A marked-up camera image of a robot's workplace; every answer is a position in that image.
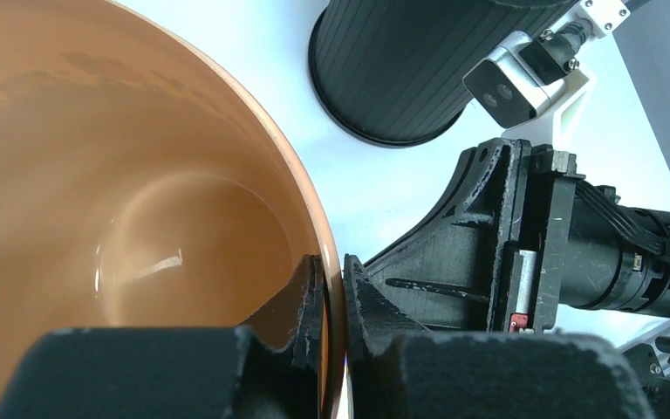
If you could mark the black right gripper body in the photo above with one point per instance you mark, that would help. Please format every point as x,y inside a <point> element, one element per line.
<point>526,294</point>

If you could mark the orange plastic bin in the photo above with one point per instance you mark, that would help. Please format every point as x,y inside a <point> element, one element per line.
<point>142,185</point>

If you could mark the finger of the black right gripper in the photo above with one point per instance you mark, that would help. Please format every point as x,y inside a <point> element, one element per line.
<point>445,272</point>

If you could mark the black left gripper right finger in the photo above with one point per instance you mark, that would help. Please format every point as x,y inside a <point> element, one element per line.
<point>399,369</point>

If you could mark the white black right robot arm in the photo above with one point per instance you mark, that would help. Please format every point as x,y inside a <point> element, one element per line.
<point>618,259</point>

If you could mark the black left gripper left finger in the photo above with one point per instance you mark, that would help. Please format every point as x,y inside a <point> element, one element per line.
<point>269,366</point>

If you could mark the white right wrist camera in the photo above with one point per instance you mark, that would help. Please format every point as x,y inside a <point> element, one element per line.
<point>535,87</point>

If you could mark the black ribbed plastic bin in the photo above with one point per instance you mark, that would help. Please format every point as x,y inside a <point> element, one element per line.
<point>390,72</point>

